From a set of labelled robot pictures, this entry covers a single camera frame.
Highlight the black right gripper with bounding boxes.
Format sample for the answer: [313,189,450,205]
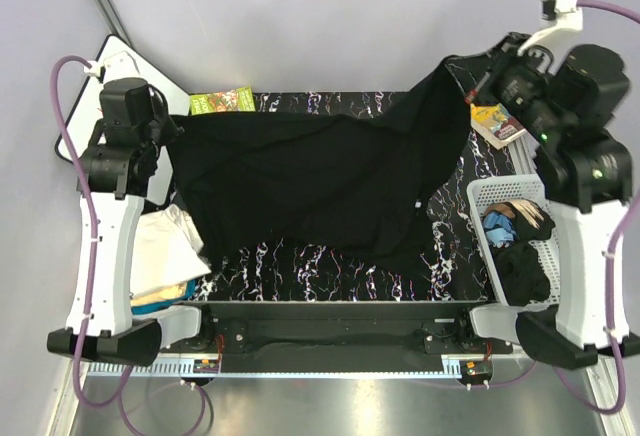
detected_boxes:
[446,31,568,143]

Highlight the black t-shirt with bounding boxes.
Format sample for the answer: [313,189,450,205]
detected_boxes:
[168,66,470,277]

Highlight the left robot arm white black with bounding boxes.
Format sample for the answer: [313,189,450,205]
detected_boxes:
[46,76,216,367]

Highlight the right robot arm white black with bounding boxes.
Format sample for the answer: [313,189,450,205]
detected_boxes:
[453,33,639,370]

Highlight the yellow paperback book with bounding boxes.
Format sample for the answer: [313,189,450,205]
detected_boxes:
[470,104,526,149]

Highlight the white whiteboard red writing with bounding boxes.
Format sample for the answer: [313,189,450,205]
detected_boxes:
[54,35,189,209]

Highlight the green paperback book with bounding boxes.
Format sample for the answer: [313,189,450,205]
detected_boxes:
[190,86,256,115]

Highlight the white plastic laundry basket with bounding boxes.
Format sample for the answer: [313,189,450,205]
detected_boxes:
[467,174,560,307]

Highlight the tan striped garment in basket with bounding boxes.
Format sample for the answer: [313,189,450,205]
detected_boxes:
[484,199,545,229]

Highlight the white folded t-shirt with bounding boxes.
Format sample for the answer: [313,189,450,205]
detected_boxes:
[130,204,209,300]

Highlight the blue garment in basket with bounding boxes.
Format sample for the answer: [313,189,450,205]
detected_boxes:
[482,211,516,248]

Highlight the cream folded garment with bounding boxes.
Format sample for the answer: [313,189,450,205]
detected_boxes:
[131,282,189,307]

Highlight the black garment in basket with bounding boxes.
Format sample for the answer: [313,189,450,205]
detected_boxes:
[489,213,555,306]

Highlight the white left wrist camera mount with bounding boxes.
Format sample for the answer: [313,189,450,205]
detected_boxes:
[84,51,140,85]

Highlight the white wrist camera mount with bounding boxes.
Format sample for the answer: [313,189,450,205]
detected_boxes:
[517,0,583,56]
[84,51,140,85]

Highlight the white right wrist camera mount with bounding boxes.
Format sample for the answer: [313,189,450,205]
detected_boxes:
[517,0,583,56]

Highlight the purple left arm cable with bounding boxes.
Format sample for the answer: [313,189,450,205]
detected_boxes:
[49,55,216,435]

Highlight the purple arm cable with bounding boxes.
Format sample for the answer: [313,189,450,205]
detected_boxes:
[49,55,216,435]
[414,0,640,415]

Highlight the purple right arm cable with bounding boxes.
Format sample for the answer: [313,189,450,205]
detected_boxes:
[414,0,640,415]

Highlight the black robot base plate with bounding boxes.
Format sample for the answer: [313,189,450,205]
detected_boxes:
[167,301,512,377]

